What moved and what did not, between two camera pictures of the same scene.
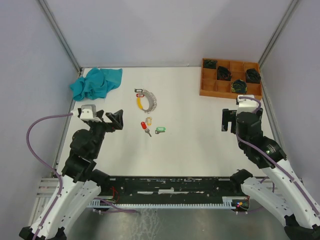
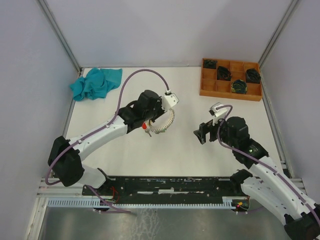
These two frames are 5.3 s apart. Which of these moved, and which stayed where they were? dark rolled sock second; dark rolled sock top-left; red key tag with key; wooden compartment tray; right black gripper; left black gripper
Moved: right black gripper; left black gripper
Stayed: dark rolled sock second; dark rolled sock top-left; wooden compartment tray; red key tag with key
